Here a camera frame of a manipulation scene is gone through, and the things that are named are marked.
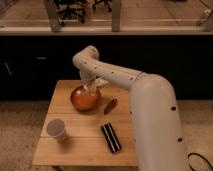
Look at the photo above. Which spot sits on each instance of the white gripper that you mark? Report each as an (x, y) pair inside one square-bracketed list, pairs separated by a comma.
[(95, 85)]

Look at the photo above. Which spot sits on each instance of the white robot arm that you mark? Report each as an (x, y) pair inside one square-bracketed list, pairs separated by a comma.
[(156, 123)]

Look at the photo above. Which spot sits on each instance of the orange ceramic bowl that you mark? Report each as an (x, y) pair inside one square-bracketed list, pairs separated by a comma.
[(83, 100)]

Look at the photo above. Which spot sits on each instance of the brown sausage-shaped object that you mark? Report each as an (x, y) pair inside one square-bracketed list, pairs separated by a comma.
[(110, 106)]

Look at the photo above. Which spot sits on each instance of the black striped rectangular box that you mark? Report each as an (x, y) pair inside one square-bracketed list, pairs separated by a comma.
[(111, 138)]

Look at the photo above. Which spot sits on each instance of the wooden table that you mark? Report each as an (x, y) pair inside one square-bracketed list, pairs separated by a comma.
[(86, 144)]

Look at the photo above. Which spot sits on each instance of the white paper cup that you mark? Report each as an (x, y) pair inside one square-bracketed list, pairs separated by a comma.
[(56, 129)]

